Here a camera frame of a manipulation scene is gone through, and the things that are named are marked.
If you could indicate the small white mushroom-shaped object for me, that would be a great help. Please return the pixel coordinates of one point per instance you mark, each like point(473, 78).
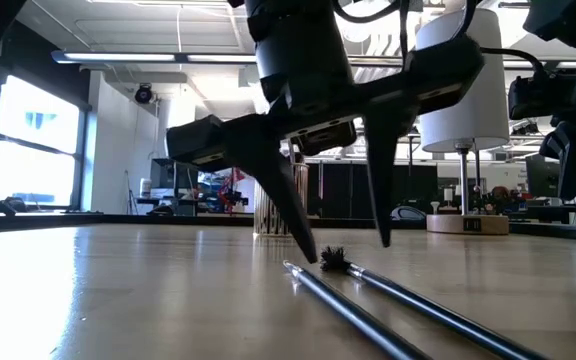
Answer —
point(435, 204)

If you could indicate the black partition wall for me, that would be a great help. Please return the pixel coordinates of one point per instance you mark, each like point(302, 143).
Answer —
point(338, 192)

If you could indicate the dark computer monitor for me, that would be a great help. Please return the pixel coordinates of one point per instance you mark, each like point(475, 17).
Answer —
point(540, 177)

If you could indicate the short linear ceiling light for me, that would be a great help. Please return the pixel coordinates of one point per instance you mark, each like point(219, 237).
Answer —
point(560, 64)

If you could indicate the white curved chair back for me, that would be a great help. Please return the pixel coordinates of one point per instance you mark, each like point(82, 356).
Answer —
point(403, 215)

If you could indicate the black brush fuzzy black head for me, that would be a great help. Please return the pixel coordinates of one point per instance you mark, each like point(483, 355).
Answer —
point(443, 316)

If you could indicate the person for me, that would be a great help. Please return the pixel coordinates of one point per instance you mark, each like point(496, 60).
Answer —
point(500, 194)

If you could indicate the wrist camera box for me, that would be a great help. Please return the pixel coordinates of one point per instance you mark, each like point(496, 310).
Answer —
point(543, 97)
point(325, 145)

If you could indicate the black table frame rim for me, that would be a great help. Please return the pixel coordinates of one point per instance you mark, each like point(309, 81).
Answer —
point(93, 220)

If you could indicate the long linear ceiling light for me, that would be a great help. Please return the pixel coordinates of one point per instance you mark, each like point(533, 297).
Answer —
point(118, 57)

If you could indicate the black ceiling spotlight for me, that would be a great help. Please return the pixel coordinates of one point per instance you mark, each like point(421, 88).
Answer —
point(143, 94)

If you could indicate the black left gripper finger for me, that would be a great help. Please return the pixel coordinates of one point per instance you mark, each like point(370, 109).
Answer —
point(268, 160)
point(387, 150)

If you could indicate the white shade wooden base lamp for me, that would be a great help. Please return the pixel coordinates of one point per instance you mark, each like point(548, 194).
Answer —
point(468, 125)

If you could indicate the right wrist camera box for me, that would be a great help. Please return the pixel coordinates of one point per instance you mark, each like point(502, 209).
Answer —
point(543, 97)

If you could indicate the white bucket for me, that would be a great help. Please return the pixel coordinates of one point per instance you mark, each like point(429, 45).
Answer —
point(146, 189)

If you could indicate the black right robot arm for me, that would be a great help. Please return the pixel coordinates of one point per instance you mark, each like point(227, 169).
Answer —
point(568, 17)

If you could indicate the large office window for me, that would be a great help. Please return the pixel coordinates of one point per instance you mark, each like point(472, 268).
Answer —
point(33, 170)

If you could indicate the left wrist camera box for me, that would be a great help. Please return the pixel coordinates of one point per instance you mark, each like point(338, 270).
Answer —
point(325, 145)

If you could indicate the dark bag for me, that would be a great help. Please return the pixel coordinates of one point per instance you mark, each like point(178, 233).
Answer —
point(18, 205)

